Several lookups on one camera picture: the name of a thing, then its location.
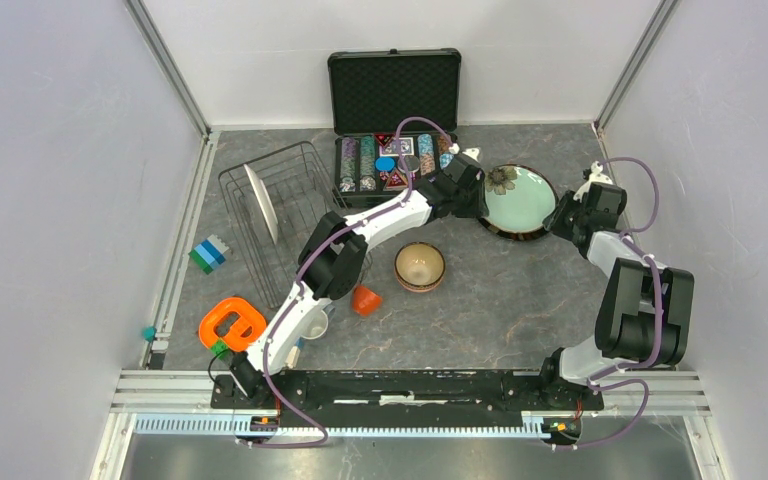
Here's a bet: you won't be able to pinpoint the mint green flower plate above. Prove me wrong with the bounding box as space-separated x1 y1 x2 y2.
481 165 556 233

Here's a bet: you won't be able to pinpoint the white plate teal rim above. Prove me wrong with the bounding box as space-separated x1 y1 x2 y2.
243 164 279 245

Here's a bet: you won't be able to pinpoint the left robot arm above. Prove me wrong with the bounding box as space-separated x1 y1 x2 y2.
230 148 488 408

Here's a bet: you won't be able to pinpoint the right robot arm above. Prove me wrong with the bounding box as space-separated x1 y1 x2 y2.
537 182 695 408

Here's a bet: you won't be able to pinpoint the silver round dealer button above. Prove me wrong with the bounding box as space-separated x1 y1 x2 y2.
397 155 421 174

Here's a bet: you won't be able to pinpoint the dark brown bottom plate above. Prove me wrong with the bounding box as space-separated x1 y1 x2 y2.
476 164 560 242

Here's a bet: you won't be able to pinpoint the blue round chip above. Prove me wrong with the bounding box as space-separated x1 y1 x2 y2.
374 156 396 173

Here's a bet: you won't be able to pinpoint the tan ceramic bowl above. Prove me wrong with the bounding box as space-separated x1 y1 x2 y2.
394 242 446 293

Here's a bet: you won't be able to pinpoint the black poker chip case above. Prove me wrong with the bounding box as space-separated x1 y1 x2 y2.
326 48 462 208

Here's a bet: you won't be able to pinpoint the orange small cup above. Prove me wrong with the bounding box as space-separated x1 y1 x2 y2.
351 285 383 316

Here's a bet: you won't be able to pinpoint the white mug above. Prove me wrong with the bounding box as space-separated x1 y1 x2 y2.
302 311 333 340

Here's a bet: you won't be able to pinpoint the blue white toy block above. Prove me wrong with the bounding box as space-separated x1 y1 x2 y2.
285 338 304 369

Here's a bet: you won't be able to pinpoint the orange tape dispenser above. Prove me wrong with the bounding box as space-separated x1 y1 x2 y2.
198 296 267 352

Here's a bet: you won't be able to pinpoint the blue green stacked blocks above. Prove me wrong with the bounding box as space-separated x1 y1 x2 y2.
188 235 231 274

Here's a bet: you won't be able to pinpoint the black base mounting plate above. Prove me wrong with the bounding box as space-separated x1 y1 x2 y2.
211 369 604 428

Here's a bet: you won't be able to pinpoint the green dice block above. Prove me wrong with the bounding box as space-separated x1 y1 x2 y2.
210 339 230 359

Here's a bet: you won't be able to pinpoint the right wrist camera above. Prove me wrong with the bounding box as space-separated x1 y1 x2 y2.
573 161 614 202

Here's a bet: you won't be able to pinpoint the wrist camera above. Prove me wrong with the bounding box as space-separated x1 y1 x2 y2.
448 143 481 168
573 161 614 202

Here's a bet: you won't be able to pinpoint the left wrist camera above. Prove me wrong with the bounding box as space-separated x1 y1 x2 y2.
448 143 481 168

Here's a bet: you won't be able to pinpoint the black wire dish rack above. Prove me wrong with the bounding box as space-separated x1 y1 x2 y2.
218 141 348 310

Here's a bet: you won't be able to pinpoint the white cable duct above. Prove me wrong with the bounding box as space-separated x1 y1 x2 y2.
133 413 550 440

